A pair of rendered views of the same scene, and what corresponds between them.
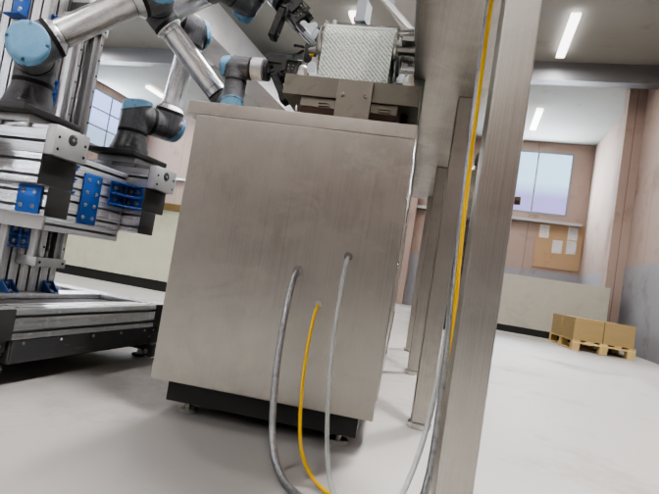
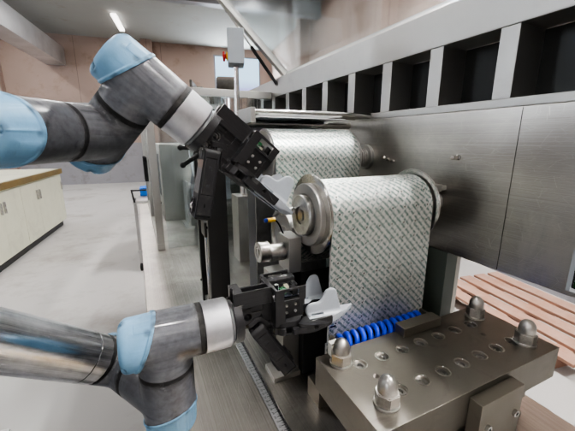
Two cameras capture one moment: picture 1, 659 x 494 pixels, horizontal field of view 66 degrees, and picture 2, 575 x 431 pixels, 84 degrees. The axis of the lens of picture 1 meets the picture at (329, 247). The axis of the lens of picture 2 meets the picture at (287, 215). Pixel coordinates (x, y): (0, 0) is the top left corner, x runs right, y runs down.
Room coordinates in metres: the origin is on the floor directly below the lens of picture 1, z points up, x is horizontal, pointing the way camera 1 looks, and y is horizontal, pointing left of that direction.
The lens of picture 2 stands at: (1.27, 0.48, 1.38)
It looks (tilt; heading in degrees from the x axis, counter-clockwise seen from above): 13 degrees down; 326
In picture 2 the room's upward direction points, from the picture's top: straight up
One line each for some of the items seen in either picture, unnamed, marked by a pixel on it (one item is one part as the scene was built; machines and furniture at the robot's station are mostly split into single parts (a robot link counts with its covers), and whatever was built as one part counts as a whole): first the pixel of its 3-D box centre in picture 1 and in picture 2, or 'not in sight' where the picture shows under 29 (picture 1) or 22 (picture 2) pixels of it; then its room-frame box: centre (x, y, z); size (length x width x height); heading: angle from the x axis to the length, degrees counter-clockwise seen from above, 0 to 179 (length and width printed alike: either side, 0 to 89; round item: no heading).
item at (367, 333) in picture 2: not in sight; (382, 329); (1.62, 0.02, 1.03); 0.21 x 0.04 x 0.03; 81
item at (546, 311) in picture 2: not in sight; (524, 312); (2.11, -2.34, 0.05); 1.21 x 0.83 x 0.11; 160
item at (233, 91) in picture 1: (231, 97); (163, 390); (1.71, 0.41, 1.01); 0.11 x 0.08 x 0.11; 23
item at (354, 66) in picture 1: (351, 79); (380, 285); (1.64, 0.01, 1.11); 0.23 x 0.01 x 0.18; 81
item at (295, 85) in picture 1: (353, 99); (438, 367); (1.52, 0.00, 1.00); 0.40 x 0.16 x 0.06; 81
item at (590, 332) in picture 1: (589, 334); not in sight; (6.84, -3.64, 0.20); 1.18 x 0.85 x 0.41; 164
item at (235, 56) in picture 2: (361, 14); (233, 48); (2.26, 0.02, 1.66); 0.07 x 0.07 x 0.10; 67
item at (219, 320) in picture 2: (260, 70); (216, 321); (1.69, 0.33, 1.11); 0.08 x 0.05 x 0.08; 171
